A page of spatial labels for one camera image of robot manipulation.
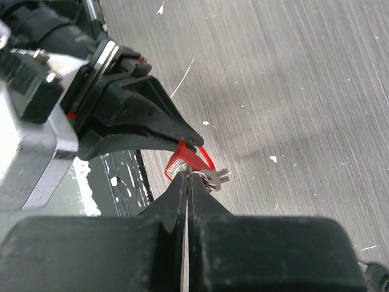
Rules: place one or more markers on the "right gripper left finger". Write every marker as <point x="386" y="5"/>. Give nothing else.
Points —
<point x="138" y="253"/>

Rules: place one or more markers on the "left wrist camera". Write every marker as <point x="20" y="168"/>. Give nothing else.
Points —
<point x="38" y="143"/>

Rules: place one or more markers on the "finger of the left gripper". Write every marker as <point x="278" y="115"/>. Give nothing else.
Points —
<point x="99" y="140"/>
<point x="141" y="105"/>

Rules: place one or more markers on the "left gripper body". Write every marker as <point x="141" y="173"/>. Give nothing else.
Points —
<point x="107" y="62"/>

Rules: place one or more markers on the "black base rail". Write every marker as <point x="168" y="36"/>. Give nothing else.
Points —
<point x="129" y="183"/>

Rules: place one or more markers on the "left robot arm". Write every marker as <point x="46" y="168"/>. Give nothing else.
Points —
<point x="60" y="27"/>

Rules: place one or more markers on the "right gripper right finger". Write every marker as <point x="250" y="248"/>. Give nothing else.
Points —
<point x="230" y="252"/>

